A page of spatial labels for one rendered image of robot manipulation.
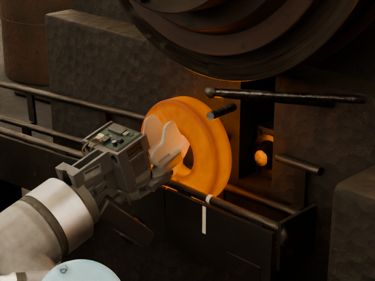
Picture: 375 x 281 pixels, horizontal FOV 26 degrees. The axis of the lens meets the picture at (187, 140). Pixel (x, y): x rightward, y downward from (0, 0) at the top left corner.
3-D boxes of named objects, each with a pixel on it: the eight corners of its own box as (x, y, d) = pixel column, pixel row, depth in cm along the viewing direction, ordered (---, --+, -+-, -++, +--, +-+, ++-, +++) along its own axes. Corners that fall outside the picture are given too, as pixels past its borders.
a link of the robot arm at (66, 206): (77, 266, 99) (30, 239, 105) (106, 243, 102) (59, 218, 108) (56, 209, 94) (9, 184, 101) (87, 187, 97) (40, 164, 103)
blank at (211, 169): (151, 90, 119) (134, 94, 117) (230, 100, 108) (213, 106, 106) (159, 190, 123) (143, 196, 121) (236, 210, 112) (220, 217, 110)
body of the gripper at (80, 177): (152, 131, 103) (81, 182, 97) (166, 185, 108) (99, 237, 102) (113, 117, 108) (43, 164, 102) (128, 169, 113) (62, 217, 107)
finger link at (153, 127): (182, 101, 112) (135, 135, 107) (191, 137, 115) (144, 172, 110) (167, 96, 114) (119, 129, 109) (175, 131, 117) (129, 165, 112)
